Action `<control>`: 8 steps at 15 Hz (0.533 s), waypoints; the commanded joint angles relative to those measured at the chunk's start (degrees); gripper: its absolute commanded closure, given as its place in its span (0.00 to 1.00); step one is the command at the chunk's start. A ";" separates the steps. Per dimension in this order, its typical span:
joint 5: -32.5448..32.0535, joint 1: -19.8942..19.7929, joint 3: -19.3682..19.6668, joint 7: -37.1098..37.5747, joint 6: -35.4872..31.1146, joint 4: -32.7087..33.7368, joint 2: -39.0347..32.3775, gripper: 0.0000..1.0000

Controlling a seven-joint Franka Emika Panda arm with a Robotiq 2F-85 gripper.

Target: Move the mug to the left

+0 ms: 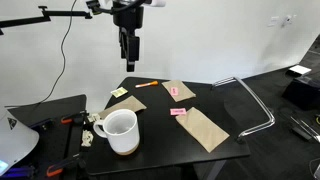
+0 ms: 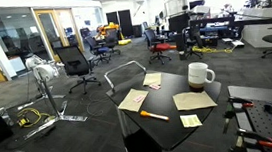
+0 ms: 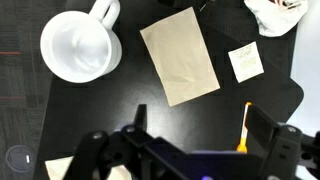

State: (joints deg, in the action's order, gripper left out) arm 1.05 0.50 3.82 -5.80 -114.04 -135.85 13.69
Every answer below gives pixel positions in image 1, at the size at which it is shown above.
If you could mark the pink sticky note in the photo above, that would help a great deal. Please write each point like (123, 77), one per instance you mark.
(177, 111)

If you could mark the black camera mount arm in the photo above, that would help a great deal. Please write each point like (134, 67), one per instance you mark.
(45, 17)

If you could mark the yellow-green sticky note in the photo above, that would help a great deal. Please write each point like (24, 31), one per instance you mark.
(119, 92)

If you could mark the large brown paper bag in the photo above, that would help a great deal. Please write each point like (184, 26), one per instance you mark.
(201, 128)

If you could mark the orange marker pen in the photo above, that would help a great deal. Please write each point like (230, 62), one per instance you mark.
(153, 83)

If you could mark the black box on floor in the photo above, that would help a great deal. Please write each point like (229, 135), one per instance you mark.
(304, 92)

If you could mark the white ceramic mug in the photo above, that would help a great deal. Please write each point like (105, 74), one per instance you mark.
(120, 128)

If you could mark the black side breadboard table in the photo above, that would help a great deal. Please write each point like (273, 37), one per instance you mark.
(57, 141)

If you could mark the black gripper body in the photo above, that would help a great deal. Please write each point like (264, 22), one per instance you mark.
(128, 16)

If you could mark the brown paper bag pink label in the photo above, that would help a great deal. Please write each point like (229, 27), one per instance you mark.
(178, 90)

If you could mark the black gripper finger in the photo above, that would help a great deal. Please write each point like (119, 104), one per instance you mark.
(133, 44)

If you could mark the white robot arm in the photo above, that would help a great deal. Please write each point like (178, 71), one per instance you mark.
(105, 6)

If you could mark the orange-handled clamp upper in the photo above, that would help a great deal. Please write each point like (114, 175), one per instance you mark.
(77, 118)

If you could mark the orange-handled clamp lower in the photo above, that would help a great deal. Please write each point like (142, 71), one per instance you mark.
(55, 169)

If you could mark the orange-handled clamp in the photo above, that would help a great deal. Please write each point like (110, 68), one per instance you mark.
(77, 118)
(55, 169)

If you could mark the brown paper bag near mug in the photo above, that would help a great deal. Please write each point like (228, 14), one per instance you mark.
(131, 103)

